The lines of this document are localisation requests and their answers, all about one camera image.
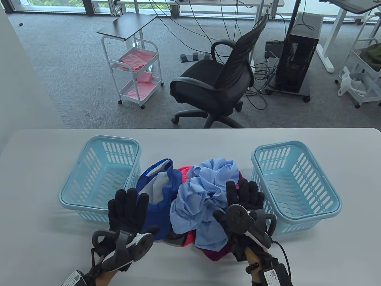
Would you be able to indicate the black wrist sensor box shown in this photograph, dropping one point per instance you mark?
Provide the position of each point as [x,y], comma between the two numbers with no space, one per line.
[273,277]
[74,278]

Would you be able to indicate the black wheeled computer stand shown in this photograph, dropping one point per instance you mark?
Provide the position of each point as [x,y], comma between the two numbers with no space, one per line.
[297,94]

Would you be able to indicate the magenta apparel garment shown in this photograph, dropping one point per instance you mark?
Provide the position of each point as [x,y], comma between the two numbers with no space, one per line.
[217,253]

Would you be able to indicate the light blue hand basket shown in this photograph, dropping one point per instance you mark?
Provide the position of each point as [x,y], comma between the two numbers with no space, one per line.
[312,215]
[77,205]

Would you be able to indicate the person's left hand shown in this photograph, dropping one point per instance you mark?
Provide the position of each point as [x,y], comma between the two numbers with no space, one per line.
[128,214]

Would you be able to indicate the person's right hand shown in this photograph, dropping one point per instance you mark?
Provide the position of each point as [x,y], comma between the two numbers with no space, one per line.
[244,193]

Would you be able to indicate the olive green bag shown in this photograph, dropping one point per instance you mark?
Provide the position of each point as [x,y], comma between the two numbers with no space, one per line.
[372,56]

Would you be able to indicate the white aluminium frame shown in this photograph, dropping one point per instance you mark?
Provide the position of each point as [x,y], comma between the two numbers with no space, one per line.
[101,3]

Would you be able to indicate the white metal basket cart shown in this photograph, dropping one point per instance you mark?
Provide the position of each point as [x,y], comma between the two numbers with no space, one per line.
[372,96]

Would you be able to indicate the black office chair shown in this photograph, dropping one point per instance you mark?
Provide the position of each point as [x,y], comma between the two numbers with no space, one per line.
[208,77]

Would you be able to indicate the pink plastic bag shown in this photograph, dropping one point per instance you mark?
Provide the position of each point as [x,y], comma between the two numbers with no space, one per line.
[138,59]
[140,91]
[145,77]

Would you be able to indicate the person's left forearm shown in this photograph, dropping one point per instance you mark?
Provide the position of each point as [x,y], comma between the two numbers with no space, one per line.
[105,278]

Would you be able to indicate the black computer tower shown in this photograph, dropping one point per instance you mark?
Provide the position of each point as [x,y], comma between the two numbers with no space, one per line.
[294,65]

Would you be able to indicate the person's right forearm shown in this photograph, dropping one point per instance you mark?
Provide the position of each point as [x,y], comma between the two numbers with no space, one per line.
[253,256]

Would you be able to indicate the blue grey apparel cap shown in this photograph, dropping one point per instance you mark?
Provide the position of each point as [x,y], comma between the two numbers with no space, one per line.
[160,208]

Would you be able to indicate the white standing desk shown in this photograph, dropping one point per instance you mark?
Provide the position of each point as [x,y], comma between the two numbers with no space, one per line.
[326,59]

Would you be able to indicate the white three-tier cart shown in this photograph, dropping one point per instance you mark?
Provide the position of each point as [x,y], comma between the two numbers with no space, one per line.
[135,89]

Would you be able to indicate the grey foot pedal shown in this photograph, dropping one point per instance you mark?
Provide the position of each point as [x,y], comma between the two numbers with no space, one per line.
[195,57]

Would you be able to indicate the black pole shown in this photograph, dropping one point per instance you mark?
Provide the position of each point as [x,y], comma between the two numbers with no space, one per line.
[293,15]

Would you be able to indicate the dark top side table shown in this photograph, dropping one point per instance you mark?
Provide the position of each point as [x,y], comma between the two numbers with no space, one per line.
[125,25]

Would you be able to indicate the white plastic bag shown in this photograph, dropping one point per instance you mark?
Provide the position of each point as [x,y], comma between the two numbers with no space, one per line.
[349,85]

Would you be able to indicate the light blue apparel shirt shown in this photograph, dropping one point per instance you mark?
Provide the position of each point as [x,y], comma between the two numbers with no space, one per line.
[202,202]

